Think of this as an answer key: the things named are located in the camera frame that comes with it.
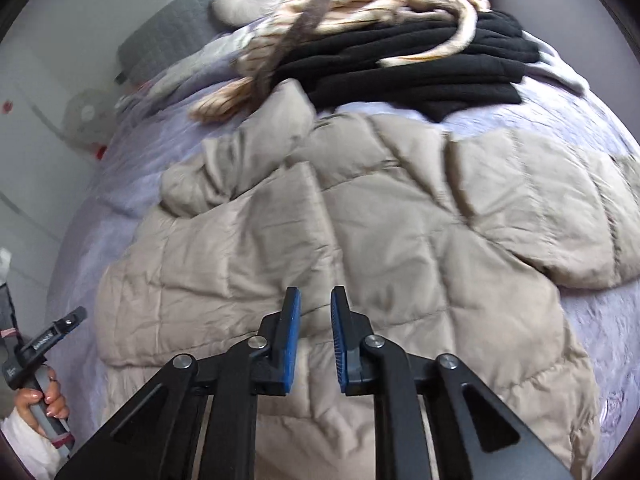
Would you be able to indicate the white drawer cabinet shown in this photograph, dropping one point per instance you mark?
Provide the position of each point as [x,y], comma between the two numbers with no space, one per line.
[43,181]

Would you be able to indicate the cream striped knit garment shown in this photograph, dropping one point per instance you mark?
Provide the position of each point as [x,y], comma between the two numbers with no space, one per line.
[344,15]

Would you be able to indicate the white desk fan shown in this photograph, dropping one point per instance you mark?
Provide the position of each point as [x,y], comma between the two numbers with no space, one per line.
[89,120]

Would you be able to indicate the left hand pink nails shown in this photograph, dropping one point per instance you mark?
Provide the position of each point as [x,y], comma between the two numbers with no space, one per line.
[52,397]

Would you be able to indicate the white sleeve forearm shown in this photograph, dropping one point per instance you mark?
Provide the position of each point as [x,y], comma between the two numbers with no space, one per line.
[25,454]

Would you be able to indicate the brown knit scarf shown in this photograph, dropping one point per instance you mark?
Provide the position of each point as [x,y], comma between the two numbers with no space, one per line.
[300,31]

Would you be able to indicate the beige quilted puffer jacket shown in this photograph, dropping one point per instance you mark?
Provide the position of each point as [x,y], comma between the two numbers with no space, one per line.
[446,244]

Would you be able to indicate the white fluffy pillow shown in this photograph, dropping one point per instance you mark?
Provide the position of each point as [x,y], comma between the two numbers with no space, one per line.
[213,64]

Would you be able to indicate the white cloth under black garment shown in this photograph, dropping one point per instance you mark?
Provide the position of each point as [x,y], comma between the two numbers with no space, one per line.
[552,69]

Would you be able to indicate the black folded garment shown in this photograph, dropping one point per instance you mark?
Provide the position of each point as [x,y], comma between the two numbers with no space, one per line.
[343,68]

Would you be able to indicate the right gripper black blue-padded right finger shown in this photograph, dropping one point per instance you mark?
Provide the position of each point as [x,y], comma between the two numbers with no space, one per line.
[433,418]

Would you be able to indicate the grey quilted headboard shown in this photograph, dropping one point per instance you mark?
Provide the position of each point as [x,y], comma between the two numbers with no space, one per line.
[174,32]

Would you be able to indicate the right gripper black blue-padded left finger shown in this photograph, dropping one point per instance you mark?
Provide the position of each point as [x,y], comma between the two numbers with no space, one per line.
[197,418]

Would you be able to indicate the lavender embossed bed blanket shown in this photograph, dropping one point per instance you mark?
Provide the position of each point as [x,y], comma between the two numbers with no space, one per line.
[127,184]

